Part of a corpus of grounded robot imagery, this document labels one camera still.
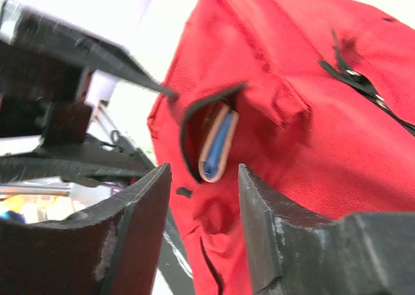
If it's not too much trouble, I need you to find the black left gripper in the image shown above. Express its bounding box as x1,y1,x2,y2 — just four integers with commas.
1,0,177,183

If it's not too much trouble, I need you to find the red backpack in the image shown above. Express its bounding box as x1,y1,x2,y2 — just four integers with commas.
148,0,414,294

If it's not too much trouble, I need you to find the brown leather wallet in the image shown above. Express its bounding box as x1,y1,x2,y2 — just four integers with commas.
198,101,239,183

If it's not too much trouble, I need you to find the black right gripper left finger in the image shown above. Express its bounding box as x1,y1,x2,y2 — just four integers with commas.
1,164,171,294

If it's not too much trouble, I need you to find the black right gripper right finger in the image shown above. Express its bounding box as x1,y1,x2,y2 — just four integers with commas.
238,165,414,295

